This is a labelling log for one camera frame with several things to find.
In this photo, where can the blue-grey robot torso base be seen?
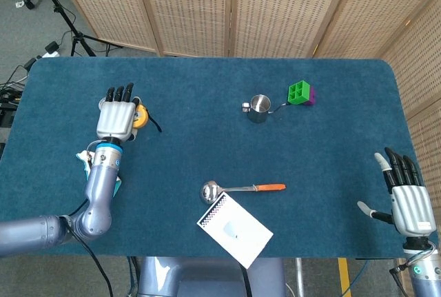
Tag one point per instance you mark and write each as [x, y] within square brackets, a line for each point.
[206, 276]

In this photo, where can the purple plastic block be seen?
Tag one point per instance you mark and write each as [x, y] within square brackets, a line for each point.
[313, 99]

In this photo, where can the white box checker print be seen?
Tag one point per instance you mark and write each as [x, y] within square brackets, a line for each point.
[237, 231]

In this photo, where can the wicker folding screen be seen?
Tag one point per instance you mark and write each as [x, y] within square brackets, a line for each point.
[193, 7]

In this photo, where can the yellow tape measure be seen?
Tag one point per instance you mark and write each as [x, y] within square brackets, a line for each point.
[141, 116]

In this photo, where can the steel gooseneck pitcher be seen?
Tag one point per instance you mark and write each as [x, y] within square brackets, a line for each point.
[258, 109]

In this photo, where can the blue carpet table mat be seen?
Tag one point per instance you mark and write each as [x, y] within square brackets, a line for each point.
[206, 145]

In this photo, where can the small white floor scrap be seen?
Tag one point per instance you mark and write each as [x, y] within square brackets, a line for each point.
[19, 4]

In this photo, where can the white power strip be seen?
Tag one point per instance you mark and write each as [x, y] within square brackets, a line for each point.
[51, 49]

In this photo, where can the metal table leg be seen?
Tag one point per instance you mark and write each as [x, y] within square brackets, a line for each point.
[300, 276]

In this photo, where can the green plastic compartment block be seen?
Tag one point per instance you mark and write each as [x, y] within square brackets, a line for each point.
[298, 92]

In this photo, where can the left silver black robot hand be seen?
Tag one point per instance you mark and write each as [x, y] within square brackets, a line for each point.
[115, 119]

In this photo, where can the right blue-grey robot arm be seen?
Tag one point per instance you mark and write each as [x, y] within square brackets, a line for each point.
[423, 276]

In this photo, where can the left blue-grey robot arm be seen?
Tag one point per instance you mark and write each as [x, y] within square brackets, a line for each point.
[100, 186]

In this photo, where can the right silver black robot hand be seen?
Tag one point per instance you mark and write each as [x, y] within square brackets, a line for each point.
[411, 211]

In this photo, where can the black tripod stand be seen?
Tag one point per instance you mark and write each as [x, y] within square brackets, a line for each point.
[60, 11]

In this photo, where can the white and teal cloth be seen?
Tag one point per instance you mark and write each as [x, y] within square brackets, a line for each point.
[82, 157]

